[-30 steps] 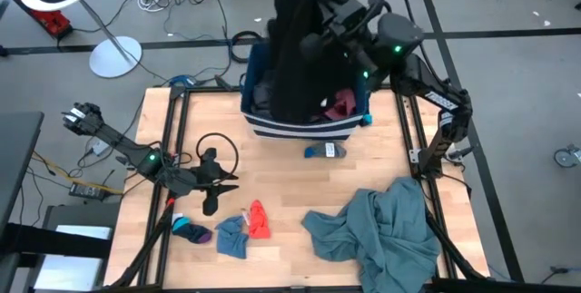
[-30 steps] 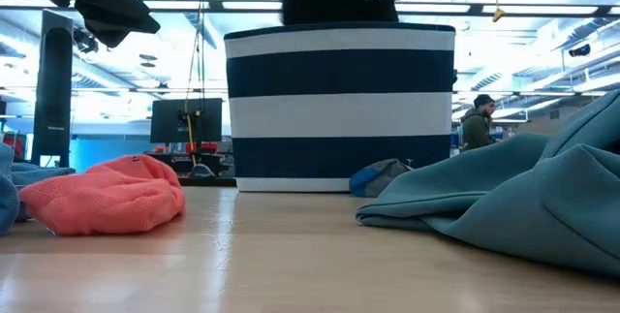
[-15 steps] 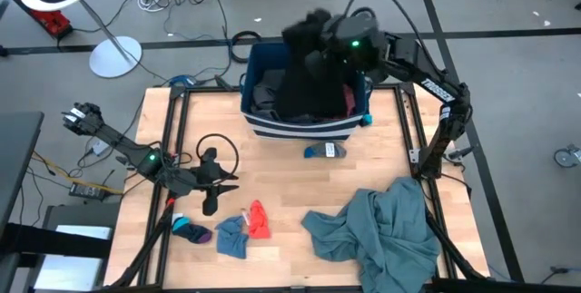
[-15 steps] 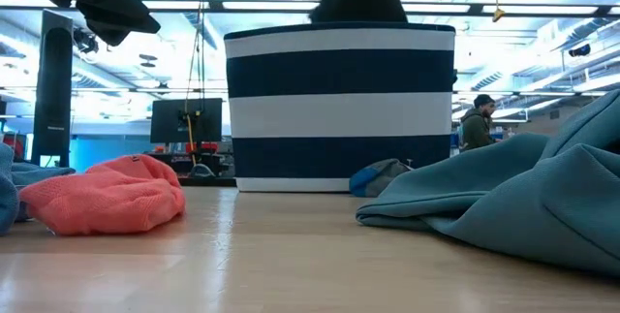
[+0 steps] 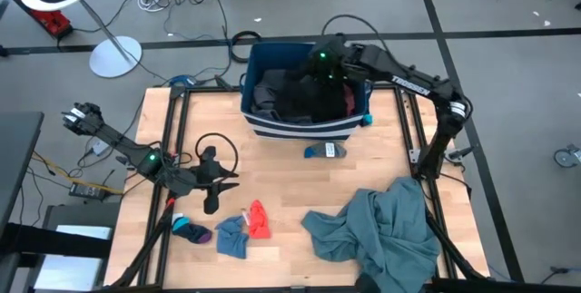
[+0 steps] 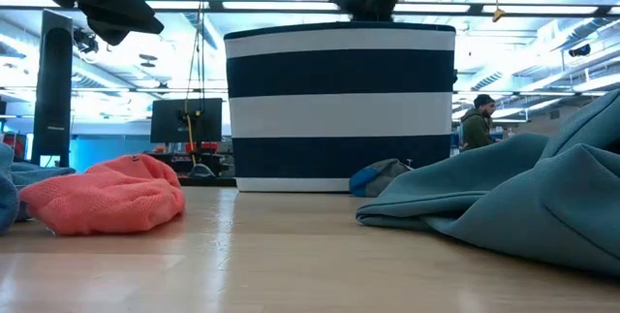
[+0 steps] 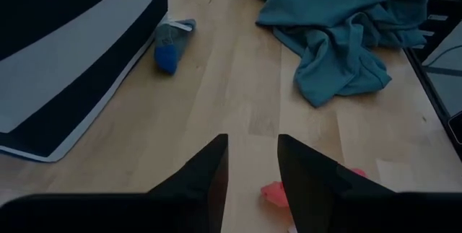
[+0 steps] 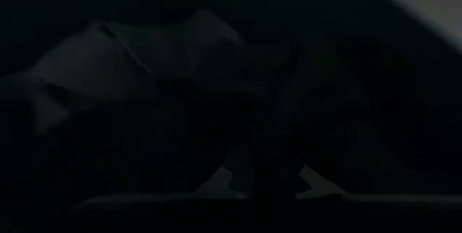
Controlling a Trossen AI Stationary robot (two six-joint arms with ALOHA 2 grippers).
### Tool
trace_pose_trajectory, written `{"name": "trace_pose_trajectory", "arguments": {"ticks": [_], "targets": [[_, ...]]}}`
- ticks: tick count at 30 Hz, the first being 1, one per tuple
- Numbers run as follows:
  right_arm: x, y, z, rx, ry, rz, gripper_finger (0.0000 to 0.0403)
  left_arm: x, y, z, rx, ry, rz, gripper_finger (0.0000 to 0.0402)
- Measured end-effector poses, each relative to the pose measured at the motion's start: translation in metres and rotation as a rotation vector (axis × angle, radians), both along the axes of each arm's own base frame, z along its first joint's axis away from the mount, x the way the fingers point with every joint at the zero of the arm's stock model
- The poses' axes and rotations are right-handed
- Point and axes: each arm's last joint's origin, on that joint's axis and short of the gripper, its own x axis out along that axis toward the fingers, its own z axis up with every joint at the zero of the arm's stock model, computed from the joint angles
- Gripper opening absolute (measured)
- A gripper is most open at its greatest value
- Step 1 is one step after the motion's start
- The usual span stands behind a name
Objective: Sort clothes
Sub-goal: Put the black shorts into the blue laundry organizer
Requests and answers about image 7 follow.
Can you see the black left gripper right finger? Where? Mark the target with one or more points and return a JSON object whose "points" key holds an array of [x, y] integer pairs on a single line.
{"points": [[310, 182]]}

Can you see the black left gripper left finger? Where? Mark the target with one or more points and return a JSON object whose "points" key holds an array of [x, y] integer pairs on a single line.
{"points": [[209, 182]]}

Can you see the navy white striped basket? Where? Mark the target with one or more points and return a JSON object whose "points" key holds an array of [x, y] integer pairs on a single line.
{"points": [[72, 52]]}

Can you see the small red garment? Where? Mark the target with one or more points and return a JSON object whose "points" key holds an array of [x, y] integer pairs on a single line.
{"points": [[274, 193]]}

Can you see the teal blue garment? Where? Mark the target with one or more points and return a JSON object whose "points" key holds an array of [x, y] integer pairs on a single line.
{"points": [[335, 27]]}

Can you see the small black device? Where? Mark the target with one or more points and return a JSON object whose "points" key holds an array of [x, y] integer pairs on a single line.
{"points": [[456, 128]]}

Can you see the grey sock with blue toe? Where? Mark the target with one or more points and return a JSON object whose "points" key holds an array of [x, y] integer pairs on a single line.
{"points": [[169, 45]]}

